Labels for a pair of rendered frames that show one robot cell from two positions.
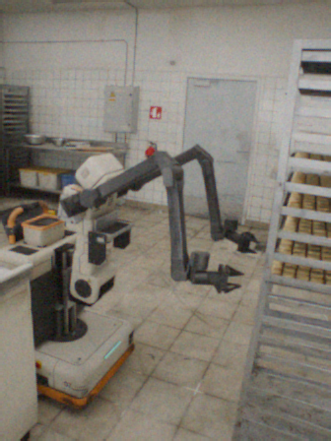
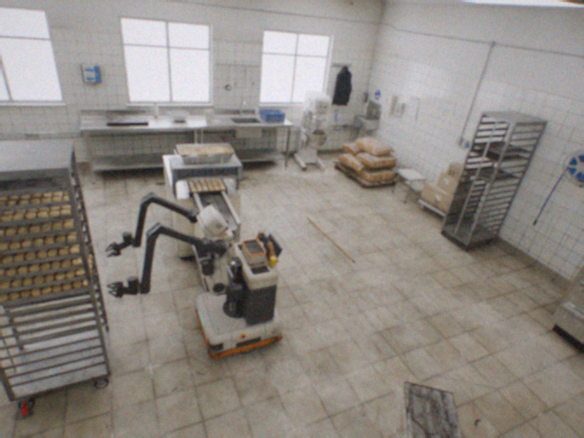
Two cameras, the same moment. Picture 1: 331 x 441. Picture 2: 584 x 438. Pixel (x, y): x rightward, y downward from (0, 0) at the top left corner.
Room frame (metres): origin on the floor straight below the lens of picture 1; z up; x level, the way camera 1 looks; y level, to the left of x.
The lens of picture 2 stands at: (3.89, -1.07, 2.67)
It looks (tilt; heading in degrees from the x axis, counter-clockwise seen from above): 29 degrees down; 132
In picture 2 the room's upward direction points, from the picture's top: 7 degrees clockwise
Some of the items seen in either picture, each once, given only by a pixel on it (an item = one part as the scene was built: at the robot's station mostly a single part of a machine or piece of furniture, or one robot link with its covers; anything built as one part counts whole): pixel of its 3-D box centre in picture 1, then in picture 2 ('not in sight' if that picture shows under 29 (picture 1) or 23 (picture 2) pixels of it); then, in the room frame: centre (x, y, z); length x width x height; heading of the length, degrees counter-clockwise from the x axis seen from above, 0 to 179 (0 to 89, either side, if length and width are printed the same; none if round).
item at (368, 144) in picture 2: not in sight; (373, 146); (0.38, 4.88, 0.62); 0.72 x 0.42 x 0.17; 165
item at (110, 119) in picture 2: not in sight; (127, 118); (-1.97, 1.33, 0.93); 0.60 x 0.40 x 0.01; 70
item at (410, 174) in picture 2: not in sight; (412, 185); (1.36, 4.77, 0.23); 0.45 x 0.45 x 0.46; 61
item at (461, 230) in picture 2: not in sight; (488, 182); (2.65, 4.18, 0.93); 0.64 x 0.51 x 1.78; 72
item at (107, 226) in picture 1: (108, 235); (205, 255); (1.81, 0.26, 0.92); 0.28 x 0.16 x 0.22; 159
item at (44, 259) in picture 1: (48, 278); (249, 278); (1.95, 0.62, 0.59); 0.55 x 0.34 x 0.83; 159
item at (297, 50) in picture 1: (265, 277); (91, 250); (1.33, -0.40, 0.97); 0.03 x 0.03 x 1.70; 70
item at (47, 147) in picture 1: (62, 171); not in sight; (5.92, 1.64, 0.49); 1.90 x 0.72 x 0.98; 69
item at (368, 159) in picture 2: not in sight; (377, 158); (0.58, 4.77, 0.47); 0.72 x 0.42 x 0.17; 74
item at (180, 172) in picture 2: not in sight; (206, 175); (0.68, 1.02, 1.01); 0.72 x 0.33 x 0.34; 67
